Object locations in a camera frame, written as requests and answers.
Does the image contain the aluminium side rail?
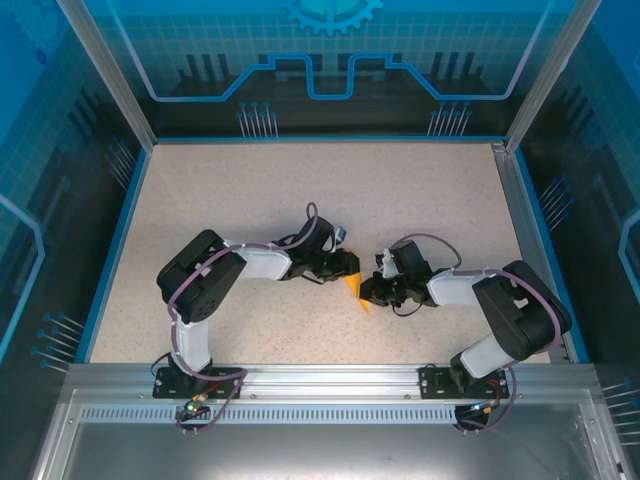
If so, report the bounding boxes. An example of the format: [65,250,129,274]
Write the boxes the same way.
[492,142,574,364]

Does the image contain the blue printed panel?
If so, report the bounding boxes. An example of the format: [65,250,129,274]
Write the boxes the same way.
[0,0,151,480]
[82,0,571,139]
[519,0,640,480]

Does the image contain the blue printed back panel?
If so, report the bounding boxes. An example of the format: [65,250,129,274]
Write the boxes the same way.
[82,0,571,139]

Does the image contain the blue printed right side panel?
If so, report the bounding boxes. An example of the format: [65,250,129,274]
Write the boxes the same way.
[519,0,640,480]

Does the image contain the grey sheet metal tray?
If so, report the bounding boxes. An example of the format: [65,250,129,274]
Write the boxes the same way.
[29,389,626,480]

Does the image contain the right aluminium frame post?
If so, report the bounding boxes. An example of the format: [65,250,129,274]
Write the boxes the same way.
[504,0,604,151]

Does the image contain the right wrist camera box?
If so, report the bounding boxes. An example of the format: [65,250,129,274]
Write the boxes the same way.
[374,251,399,279]

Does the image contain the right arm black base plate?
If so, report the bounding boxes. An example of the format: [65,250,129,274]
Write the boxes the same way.
[418,364,511,400]

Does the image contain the right cable connector with LED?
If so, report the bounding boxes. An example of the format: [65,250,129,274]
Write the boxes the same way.
[462,397,504,416]

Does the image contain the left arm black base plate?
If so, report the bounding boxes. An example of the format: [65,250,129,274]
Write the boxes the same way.
[152,366,245,400]

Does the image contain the left aluminium frame post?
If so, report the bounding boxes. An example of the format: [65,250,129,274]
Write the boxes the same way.
[57,0,157,151]

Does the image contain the cable connector with led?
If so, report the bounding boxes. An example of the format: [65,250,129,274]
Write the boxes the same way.
[462,397,504,416]
[182,392,221,419]

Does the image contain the aluminium frame post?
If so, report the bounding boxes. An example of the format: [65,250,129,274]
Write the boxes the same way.
[57,0,157,151]
[504,0,604,151]

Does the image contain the blue printed left side panel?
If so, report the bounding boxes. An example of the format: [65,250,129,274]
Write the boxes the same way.
[0,0,151,480]

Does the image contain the aluminium mounting rail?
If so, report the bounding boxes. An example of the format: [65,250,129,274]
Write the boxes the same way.
[67,363,599,401]

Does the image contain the yellow square paper sheet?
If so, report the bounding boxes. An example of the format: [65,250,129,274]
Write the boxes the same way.
[342,247,374,317]

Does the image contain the slotted metal cable duct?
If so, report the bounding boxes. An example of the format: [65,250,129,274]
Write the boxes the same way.
[79,405,584,422]

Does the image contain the left cable connector with LED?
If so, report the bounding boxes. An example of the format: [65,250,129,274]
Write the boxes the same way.
[182,392,221,419]

